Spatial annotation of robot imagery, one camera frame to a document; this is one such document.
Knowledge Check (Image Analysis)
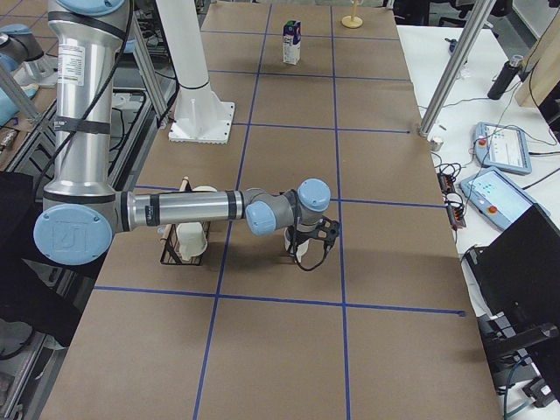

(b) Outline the blue white milk carton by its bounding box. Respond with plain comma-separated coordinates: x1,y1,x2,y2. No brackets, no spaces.
283,20,301,65

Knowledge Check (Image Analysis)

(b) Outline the black monitor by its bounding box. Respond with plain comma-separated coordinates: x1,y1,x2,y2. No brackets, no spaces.
465,204,559,330

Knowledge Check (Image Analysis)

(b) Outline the upper teach pendant tablet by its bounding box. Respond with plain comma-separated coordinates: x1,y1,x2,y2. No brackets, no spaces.
473,122,532,175

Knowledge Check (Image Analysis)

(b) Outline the aluminium frame post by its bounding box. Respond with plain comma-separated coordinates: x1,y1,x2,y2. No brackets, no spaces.
418,0,495,138

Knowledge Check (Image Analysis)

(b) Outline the white pedestal column base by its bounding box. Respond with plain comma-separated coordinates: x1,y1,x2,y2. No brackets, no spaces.
157,0,235,144

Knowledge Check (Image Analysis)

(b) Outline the white ceramic mug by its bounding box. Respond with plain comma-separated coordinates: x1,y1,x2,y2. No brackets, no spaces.
283,227,309,262

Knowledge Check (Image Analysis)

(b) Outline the black cylindrical bottle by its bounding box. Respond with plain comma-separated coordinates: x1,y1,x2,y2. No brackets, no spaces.
486,54,524,100

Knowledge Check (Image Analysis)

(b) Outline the wooden stand with round base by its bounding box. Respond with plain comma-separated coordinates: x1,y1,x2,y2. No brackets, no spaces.
340,0,363,29

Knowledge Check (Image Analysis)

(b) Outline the lower teach pendant tablet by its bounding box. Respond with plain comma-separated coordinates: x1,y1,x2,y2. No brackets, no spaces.
459,166,536,230

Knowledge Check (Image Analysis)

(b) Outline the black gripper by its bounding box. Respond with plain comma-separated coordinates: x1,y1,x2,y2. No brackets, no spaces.
296,217,340,245

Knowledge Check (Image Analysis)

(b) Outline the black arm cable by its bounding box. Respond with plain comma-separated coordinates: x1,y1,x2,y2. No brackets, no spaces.
290,227,332,272

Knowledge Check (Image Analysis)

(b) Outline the small white round cap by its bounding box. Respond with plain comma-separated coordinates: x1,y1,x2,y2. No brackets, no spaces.
430,136,444,151

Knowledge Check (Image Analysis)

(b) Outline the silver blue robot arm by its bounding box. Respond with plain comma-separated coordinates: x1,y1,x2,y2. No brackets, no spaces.
1,24,58,126
32,1,340,266

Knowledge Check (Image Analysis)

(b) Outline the teach pendant tablet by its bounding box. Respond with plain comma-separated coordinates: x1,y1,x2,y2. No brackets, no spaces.
459,166,536,230
473,122,532,175

